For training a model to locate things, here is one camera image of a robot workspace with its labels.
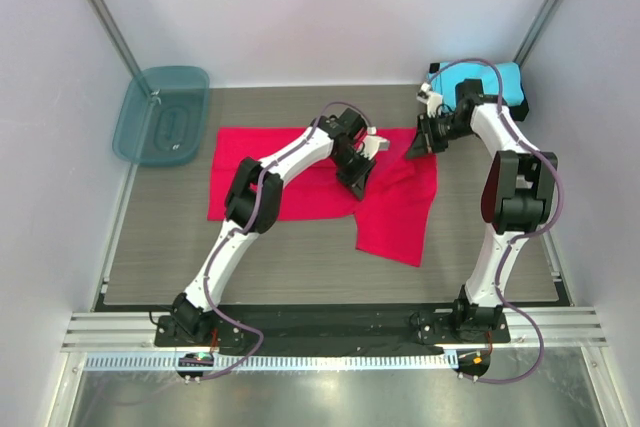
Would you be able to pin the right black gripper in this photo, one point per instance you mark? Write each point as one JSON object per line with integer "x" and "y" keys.
{"x": 428, "y": 135}

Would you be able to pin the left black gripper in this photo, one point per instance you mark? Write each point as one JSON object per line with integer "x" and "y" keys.
{"x": 359, "y": 178}

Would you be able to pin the red t shirt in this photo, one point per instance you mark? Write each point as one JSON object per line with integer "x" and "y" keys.
{"x": 392, "y": 217}

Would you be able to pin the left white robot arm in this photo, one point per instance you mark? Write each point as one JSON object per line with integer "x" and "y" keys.
{"x": 253, "y": 201}

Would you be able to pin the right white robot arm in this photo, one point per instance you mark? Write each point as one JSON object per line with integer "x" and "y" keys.
{"x": 516, "y": 200}

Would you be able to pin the folded cyan t shirt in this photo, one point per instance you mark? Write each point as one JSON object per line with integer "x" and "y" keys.
{"x": 445, "y": 83}

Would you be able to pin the folded black t shirt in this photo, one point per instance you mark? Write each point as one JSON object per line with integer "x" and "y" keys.
{"x": 519, "y": 110}

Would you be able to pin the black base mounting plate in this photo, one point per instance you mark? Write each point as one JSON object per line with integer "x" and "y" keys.
{"x": 325, "y": 330}

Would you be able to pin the teal plastic bin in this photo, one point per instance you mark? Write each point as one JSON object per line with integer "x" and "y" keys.
{"x": 163, "y": 115}

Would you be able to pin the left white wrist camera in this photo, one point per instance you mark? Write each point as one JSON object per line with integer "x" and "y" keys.
{"x": 372, "y": 143}

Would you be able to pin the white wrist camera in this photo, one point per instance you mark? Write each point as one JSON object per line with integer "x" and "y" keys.
{"x": 430, "y": 99}
{"x": 372, "y": 143}

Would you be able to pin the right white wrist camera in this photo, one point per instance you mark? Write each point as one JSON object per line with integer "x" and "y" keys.
{"x": 430, "y": 99}

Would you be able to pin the white slotted cable duct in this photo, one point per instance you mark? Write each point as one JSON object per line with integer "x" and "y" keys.
{"x": 192, "y": 362}

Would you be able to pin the aluminium extrusion rail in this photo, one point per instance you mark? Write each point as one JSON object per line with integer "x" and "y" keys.
{"x": 133, "y": 331}

